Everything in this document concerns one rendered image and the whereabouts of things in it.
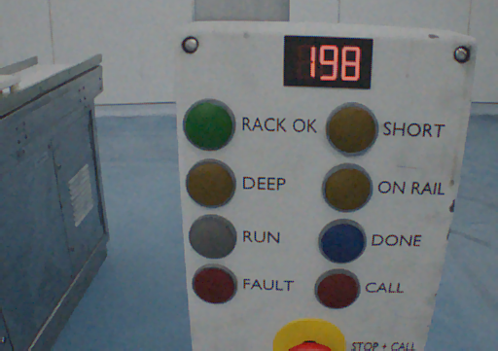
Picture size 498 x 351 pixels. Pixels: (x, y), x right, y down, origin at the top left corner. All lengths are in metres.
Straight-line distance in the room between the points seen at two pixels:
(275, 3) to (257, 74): 0.07
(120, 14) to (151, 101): 0.77
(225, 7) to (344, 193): 0.14
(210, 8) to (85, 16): 3.86
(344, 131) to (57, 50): 4.05
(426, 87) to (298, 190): 0.10
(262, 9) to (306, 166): 0.11
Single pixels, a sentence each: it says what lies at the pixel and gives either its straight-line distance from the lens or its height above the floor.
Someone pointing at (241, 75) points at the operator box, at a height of 1.06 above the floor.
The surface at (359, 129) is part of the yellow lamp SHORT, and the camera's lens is 0.28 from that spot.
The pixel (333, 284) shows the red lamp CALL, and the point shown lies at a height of 0.93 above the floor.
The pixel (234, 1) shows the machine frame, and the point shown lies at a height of 1.10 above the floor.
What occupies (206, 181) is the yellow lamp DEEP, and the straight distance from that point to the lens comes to 0.29.
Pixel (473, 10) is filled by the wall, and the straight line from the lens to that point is 4.57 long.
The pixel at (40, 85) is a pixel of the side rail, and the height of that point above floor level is 0.84.
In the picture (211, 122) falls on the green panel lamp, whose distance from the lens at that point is 0.28.
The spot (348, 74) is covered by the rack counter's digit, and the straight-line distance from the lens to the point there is 0.27.
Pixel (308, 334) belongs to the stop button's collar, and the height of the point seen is 0.88.
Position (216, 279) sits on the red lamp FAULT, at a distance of 0.32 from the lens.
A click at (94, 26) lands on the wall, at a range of 4.17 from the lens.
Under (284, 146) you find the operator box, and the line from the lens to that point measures 0.28.
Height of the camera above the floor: 1.11
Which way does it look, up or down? 21 degrees down
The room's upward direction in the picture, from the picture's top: straight up
